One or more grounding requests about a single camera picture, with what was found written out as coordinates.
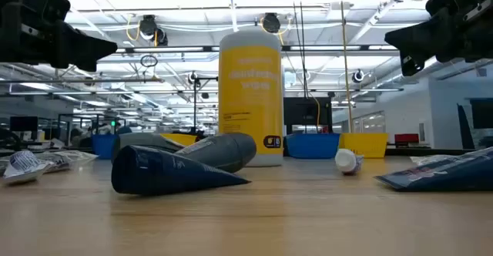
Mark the red box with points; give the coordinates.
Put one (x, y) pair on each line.
(406, 138)

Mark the small black monitor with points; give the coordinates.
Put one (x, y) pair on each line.
(23, 123)

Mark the blue black small device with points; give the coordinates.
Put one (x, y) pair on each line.
(161, 171)

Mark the yellow disinfecting wipes canister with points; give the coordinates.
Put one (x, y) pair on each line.
(250, 105)

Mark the large black screen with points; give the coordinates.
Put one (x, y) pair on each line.
(304, 111)

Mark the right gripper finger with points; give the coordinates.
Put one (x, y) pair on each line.
(416, 42)

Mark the blue plastic basket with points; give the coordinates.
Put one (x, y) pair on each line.
(102, 146)
(312, 146)

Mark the black pole stand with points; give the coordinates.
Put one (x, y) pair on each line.
(195, 102)

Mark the yellow plastic basket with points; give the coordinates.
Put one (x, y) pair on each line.
(364, 144)
(185, 138)

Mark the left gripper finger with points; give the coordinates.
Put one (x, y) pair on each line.
(84, 48)

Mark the small white toothpaste tube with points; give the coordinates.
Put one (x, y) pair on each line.
(345, 160)
(454, 175)

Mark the dark grey squeeze tube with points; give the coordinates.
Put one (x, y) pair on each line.
(142, 140)

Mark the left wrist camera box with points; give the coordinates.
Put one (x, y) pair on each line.
(46, 3)

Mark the grey black handheld device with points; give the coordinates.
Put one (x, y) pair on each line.
(223, 152)

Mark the black aluminium table frame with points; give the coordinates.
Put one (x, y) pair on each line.
(423, 152)

